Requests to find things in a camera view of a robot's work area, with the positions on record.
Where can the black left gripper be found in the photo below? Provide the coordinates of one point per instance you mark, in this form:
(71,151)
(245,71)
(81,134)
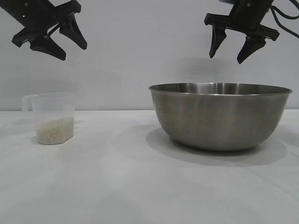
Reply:
(35,16)

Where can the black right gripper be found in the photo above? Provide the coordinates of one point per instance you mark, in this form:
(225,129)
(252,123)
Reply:
(245,16)

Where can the stainless steel mixing bowl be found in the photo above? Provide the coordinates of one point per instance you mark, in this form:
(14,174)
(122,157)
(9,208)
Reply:
(219,121)

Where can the translucent plastic measuring cup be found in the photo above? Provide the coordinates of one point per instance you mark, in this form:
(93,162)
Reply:
(53,107)

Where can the white rice grains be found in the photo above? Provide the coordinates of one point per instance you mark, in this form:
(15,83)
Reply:
(56,131)

